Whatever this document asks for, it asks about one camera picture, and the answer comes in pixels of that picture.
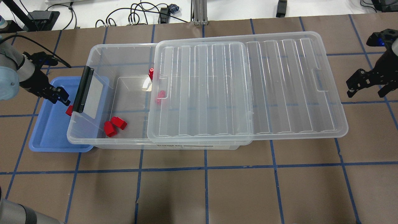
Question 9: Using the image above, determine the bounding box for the clear plastic storage box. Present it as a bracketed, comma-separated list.
[67, 39, 254, 150]

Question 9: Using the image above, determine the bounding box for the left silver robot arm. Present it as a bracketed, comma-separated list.
[0, 35, 71, 106]

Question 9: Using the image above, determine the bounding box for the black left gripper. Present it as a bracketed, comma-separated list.
[20, 51, 71, 105]

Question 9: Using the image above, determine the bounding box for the black cable bundle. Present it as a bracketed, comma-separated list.
[95, 2, 188, 28]

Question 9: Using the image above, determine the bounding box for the clear plastic box lid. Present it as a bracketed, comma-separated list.
[147, 31, 348, 146]

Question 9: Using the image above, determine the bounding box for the red block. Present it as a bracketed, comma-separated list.
[111, 116, 127, 130]
[155, 90, 166, 105]
[104, 121, 118, 138]
[148, 68, 154, 81]
[65, 105, 73, 117]

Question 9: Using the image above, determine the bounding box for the aluminium frame post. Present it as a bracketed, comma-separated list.
[191, 0, 208, 26]

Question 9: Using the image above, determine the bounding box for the black box latch handle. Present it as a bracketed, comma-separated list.
[72, 66, 94, 113]

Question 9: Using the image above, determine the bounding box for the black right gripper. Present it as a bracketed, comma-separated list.
[346, 29, 398, 98]

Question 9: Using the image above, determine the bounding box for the blue plastic tray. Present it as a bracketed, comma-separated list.
[29, 76, 110, 152]

